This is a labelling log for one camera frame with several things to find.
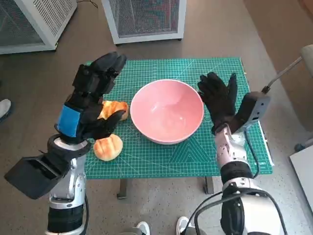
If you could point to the bare left robot hand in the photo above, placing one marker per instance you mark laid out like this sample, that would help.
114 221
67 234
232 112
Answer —
85 83

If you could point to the gloved right robot hand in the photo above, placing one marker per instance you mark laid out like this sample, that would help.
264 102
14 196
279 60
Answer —
220 102

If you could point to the oblong braided toy bread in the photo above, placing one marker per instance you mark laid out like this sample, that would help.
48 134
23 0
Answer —
112 107

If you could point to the pink bowl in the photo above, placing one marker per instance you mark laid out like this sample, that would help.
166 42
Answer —
166 112

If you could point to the round toy bread bun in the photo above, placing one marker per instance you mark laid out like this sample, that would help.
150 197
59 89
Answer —
107 148

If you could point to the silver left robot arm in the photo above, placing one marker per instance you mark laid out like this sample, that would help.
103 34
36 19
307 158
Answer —
78 181

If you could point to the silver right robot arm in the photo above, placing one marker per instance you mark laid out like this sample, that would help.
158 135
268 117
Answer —
256 210

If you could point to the white mesh cabinet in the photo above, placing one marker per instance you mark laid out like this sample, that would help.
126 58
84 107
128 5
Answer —
146 38
49 14

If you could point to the metal table leg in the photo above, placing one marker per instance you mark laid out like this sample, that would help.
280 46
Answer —
122 189
209 186

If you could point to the person's shoe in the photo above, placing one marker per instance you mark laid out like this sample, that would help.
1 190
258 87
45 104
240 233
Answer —
5 107

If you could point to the green cutting mat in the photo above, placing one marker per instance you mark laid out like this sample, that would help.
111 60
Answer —
156 161

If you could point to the beige office chair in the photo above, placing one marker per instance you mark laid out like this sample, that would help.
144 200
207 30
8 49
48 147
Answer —
308 52

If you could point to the white panel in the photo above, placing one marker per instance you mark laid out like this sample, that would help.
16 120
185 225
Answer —
305 171

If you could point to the white shoe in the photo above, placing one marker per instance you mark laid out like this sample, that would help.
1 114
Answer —
143 228
182 226

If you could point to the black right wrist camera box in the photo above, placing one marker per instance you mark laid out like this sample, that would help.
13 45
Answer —
254 107

